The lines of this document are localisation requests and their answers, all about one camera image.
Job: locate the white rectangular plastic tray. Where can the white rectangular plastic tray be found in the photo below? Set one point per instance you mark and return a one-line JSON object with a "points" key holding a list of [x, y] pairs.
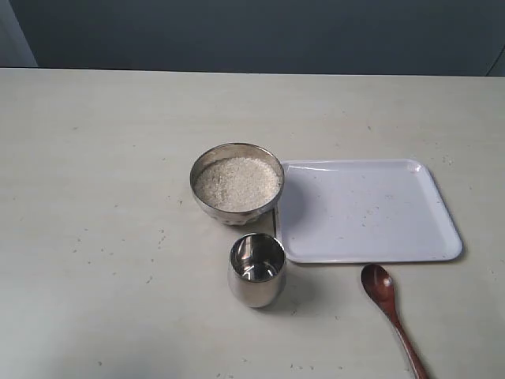
{"points": [[352, 211]]}

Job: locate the steel cup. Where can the steel cup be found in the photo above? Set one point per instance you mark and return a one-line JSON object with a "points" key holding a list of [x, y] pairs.
{"points": [[257, 269]]}

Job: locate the steel bowl of rice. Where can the steel bowl of rice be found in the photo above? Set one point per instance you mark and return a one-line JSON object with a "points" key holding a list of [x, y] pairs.
{"points": [[236, 183]]}

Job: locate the dark brown wooden spoon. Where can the dark brown wooden spoon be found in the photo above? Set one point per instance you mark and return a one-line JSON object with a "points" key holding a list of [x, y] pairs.
{"points": [[379, 286]]}

